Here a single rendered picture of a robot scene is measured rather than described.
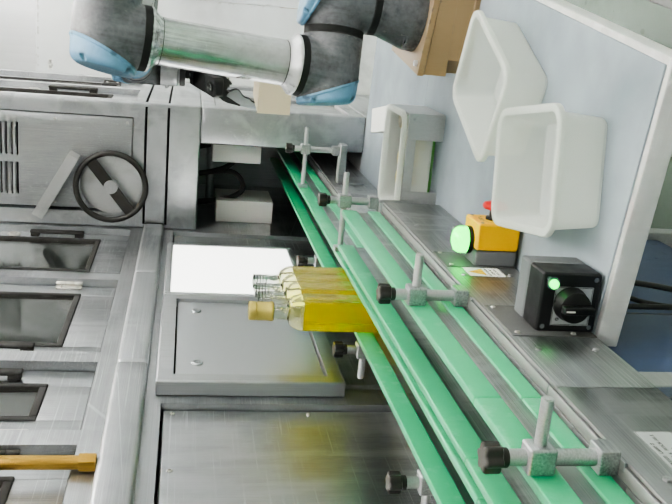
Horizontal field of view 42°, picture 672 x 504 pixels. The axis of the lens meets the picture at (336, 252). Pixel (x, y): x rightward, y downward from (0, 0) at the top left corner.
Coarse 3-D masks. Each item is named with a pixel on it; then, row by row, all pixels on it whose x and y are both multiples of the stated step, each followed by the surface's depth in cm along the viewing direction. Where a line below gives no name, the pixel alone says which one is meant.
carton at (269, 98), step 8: (256, 88) 204; (264, 88) 197; (272, 88) 197; (280, 88) 197; (256, 96) 203; (264, 96) 198; (272, 96) 198; (280, 96) 198; (288, 96) 198; (256, 104) 202; (264, 104) 198; (272, 104) 199; (280, 104) 199; (288, 104) 199; (264, 112) 199; (272, 112) 200; (280, 112) 200; (288, 112) 200
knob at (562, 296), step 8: (568, 288) 110; (576, 288) 110; (560, 296) 110; (568, 296) 108; (576, 296) 108; (584, 296) 109; (560, 304) 109; (568, 304) 109; (576, 304) 109; (584, 304) 109; (560, 312) 109; (568, 312) 107; (576, 312) 108; (584, 312) 108; (592, 312) 108; (568, 320) 109; (576, 320) 109
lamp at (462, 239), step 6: (456, 228) 140; (462, 228) 139; (468, 228) 140; (456, 234) 139; (462, 234) 139; (468, 234) 139; (456, 240) 139; (462, 240) 138; (468, 240) 139; (456, 246) 139; (462, 246) 139; (468, 246) 139; (462, 252) 140; (468, 252) 140
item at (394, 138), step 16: (400, 112) 183; (384, 128) 197; (400, 128) 197; (384, 144) 198; (400, 144) 182; (384, 160) 199; (400, 160) 183; (384, 176) 200; (400, 176) 184; (384, 192) 201; (400, 192) 186
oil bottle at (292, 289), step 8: (288, 288) 161; (296, 288) 160; (304, 288) 160; (312, 288) 160; (320, 288) 161; (328, 288) 161; (336, 288) 162; (344, 288) 162; (352, 288) 163; (288, 296) 160
